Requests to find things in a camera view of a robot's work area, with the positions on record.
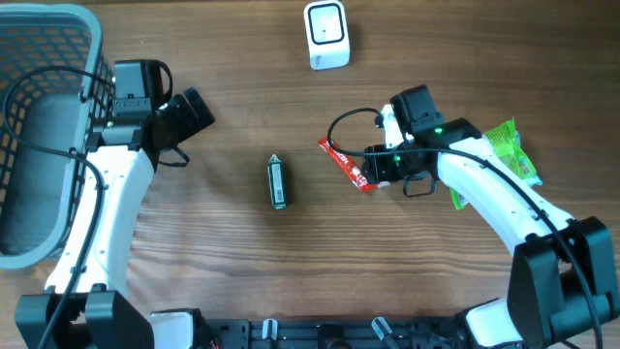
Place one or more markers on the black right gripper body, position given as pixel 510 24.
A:
pixel 371 171

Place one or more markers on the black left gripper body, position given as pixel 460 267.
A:
pixel 195 110

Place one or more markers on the red Nescafe stick sachet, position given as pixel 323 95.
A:
pixel 348 166

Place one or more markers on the dark green gum pack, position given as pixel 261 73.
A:
pixel 277 185

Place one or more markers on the green Haribo gummy bag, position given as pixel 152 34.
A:
pixel 501 140

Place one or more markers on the teal tissue packet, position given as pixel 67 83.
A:
pixel 525 168

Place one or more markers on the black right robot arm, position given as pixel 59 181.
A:
pixel 563 280

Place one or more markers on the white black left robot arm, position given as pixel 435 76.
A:
pixel 84 305

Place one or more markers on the white barcode scanner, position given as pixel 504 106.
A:
pixel 327 34

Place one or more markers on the grey plastic shopping basket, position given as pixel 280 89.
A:
pixel 55 81

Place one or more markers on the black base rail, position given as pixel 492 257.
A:
pixel 418 333

